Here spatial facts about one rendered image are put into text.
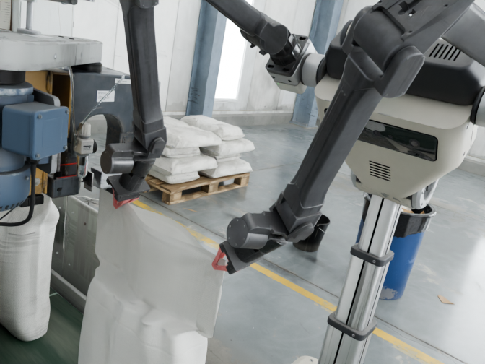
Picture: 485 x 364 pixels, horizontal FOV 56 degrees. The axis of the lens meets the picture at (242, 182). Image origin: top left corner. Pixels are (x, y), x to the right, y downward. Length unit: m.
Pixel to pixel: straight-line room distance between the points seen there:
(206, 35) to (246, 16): 6.10
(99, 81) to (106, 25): 4.93
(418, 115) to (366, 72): 0.48
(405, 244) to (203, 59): 4.91
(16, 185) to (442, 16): 0.79
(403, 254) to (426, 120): 2.14
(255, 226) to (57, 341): 1.13
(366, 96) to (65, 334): 1.45
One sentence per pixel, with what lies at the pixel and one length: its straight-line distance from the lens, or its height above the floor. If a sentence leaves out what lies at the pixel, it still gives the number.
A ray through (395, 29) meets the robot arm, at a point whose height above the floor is 1.53.
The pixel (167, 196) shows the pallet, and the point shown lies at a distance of 4.07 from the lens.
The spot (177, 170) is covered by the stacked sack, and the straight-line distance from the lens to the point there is 3.99.
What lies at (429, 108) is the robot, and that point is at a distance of 1.13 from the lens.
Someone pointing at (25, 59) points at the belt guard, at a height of 1.39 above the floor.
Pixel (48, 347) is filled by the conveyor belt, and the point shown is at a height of 0.38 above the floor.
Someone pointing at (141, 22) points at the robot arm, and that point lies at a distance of 0.97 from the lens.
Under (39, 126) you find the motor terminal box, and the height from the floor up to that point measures 1.28.
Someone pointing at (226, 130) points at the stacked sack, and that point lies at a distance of 4.61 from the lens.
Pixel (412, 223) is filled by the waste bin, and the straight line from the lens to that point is 3.07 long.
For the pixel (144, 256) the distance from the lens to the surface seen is 1.15.
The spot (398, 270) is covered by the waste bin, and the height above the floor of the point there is 0.24.
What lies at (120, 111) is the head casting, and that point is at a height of 1.24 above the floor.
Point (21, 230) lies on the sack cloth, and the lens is 1.61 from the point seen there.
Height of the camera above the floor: 1.49
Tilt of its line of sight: 17 degrees down
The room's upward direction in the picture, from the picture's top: 10 degrees clockwise
